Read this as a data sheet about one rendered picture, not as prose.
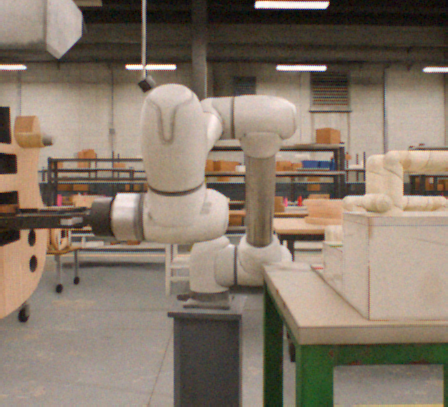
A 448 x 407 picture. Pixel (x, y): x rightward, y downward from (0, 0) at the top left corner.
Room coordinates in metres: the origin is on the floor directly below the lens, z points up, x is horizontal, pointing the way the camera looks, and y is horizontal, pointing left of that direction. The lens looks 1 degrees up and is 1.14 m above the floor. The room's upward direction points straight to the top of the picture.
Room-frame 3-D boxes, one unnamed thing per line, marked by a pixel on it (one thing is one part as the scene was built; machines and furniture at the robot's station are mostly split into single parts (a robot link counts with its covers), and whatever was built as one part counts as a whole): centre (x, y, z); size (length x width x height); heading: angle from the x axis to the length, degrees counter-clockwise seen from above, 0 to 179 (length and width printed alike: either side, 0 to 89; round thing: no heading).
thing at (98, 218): (0.75, 0.25, 1.09); 0.09 x 0.08 x 0.07; 91
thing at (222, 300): (1.58, 0.08, 0.73); 0.22 x 0.18 x 0.06; 84
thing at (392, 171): (0.67, -0.28, 1.15); 0.03 x 0.03 x 0.09
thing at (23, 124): (0.87, 0.44, 1.27); 0.07 x 0.04 x 0.09; 1
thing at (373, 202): (0.71, -0.27, 1.12); 0.11 x 0.03 x 0.03; 1
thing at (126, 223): (0.75, 0.18, 1.09); 0.09 x 0.06 x 0.09; 1
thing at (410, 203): (0.83, -0.37, 1.12); 0.20 x 0.03 x 0.03; 90
